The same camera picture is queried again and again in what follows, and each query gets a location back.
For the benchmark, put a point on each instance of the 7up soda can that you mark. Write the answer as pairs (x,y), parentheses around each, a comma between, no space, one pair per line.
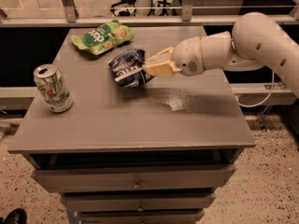
(50,82)

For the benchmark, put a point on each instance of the bottom grey drawer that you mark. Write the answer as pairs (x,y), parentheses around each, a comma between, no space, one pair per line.
(146,217)

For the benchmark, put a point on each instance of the top grey drawer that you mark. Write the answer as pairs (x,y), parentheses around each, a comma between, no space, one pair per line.
(134,178)

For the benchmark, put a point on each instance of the blue Kettle chip bag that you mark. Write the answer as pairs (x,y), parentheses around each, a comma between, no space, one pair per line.
(127,70)

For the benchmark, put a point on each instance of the grey metal railing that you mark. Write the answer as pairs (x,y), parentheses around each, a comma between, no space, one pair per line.
(90,13)

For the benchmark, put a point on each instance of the middle grey drawer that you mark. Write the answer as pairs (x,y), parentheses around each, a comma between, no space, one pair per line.
(138,202)

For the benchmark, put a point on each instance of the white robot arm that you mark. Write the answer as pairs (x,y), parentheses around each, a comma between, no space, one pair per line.
(255,41)

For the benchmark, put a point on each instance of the grey drawer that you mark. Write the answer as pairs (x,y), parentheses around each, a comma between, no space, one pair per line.
(134,178)
(138,202)
(146,217)

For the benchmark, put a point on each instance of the grey drawer cabinet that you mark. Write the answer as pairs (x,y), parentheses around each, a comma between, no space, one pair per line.
(169,121)

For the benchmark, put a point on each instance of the green chip bag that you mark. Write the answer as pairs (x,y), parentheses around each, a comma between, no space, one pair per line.
(103,38)

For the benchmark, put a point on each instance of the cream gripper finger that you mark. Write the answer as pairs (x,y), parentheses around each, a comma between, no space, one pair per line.
(162,69)
(164,56)

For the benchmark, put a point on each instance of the black shoe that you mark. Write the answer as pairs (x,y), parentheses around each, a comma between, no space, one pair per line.
(17,216)

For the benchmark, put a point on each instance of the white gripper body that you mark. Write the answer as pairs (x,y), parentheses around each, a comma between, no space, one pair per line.
(188,57)

